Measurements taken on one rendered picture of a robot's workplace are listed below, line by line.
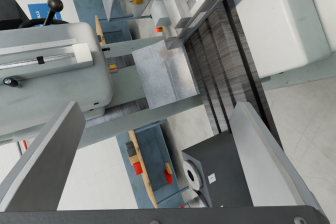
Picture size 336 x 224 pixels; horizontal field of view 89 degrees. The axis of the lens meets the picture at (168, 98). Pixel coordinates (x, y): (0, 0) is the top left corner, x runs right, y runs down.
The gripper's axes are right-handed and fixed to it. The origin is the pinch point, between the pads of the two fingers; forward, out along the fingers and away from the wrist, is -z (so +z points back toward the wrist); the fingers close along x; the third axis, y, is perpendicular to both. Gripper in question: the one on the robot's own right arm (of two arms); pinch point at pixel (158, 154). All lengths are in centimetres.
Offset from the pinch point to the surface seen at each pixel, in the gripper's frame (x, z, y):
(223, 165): -18.4, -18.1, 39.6
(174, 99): -7, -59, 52
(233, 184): -22, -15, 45
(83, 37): 17.8, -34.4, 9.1
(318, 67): -89, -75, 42
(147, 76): 7, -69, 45
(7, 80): 26.7, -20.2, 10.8
